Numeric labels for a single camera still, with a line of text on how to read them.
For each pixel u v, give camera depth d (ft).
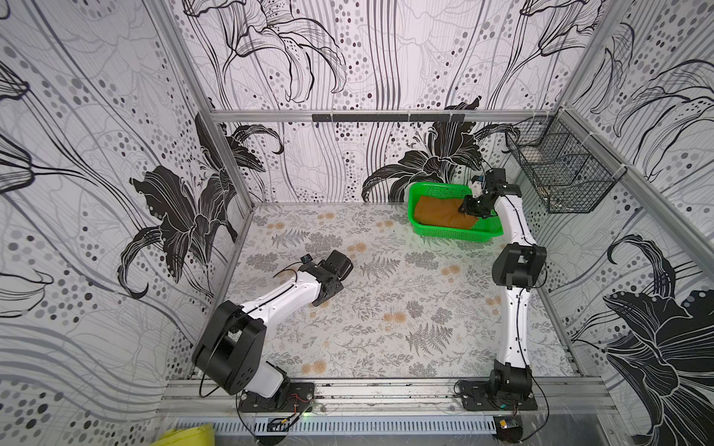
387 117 2.98
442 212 3.43
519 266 2.15
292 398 2.38
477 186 3.17
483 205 2.90
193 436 2.01
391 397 2.45
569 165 2.90
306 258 2.58
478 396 2.36
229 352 1.39
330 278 2.05
